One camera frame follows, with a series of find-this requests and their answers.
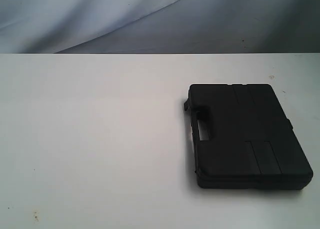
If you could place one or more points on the grey fabric backdrop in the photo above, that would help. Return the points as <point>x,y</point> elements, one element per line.
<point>159,26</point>

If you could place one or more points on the black plastic carrying case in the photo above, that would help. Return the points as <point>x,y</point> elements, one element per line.
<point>242,139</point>

